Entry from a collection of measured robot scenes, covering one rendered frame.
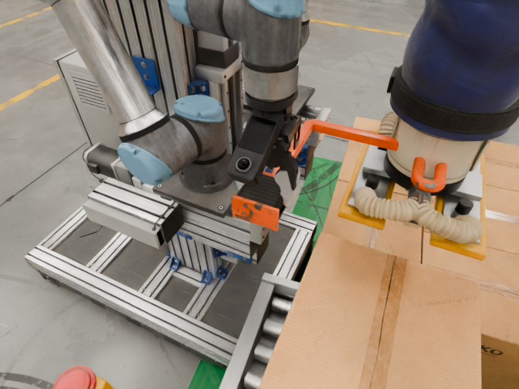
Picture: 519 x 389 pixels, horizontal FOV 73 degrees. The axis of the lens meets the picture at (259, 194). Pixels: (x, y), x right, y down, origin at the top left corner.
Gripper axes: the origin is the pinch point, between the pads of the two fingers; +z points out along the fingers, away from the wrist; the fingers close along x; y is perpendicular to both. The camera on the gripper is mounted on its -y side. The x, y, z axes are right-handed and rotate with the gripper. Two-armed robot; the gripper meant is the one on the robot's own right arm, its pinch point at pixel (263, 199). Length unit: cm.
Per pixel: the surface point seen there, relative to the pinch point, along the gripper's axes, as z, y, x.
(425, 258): 71, 60, -43
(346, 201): 10.8, 16.7, -12.5
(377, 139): -1.0, 24.8, -15.0
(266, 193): -2.7, -0.9, -0.9
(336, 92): 124, 275, 43
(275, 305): 71, 18, 3
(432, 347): 30.6, 1.9, -37.9
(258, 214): -0.6, -4.1, -0.8
